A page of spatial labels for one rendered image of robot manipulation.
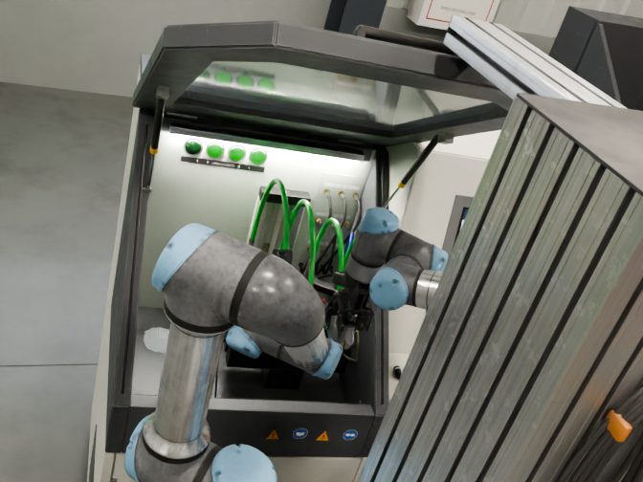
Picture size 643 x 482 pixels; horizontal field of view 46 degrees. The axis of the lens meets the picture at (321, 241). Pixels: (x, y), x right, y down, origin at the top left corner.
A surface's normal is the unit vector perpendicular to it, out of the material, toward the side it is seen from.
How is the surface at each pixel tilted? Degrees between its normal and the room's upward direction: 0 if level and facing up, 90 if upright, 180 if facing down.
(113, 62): 90
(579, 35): 90
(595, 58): 90
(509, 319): 90
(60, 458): 0
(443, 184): 76
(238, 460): 7
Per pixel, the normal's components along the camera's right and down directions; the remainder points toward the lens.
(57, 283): 0.25, -0.83
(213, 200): 0.20, 0.55
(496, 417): -0.92, -0.04
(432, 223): 0.26, 0.33
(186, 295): -0.42, 0.44
